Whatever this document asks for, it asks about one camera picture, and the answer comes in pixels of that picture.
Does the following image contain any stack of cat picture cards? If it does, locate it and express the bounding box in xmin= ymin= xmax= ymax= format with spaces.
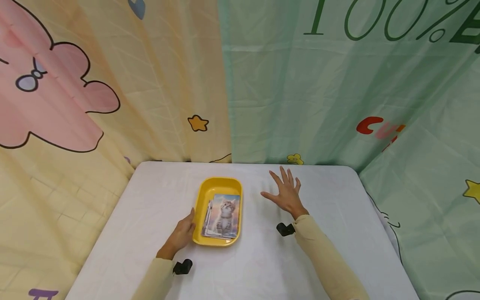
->
xmin=201 ymin=193 xmax=241 ymax=240

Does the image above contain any person's right forearm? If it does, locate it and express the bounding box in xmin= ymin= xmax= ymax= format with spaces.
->
xmin=293 ymin=214 xmax=371 ymax=300

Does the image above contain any yellow plastic tray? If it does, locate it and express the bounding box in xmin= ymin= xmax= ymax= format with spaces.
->
xmin=192 ymin=177 xmax=244 ymax=248

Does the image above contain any black wrist band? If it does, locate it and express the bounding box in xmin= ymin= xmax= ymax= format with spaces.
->
xmin=276 ymin=222 xmax=296 ymax=237
xmin=172 ymin=259 xmax=193 ymax=275

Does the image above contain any person's left forearm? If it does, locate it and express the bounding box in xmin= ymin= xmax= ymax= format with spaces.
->
xmin=130 ymin=257 xmax=177 ymax=300

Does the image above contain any person's left hand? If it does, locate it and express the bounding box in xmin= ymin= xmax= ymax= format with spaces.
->
xmin=156 ymin=207 xmax=197 ymax=261

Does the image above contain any person's right hand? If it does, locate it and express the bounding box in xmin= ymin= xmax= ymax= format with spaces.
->
xmin=260 ymin=166 xmax=309 ymax=220

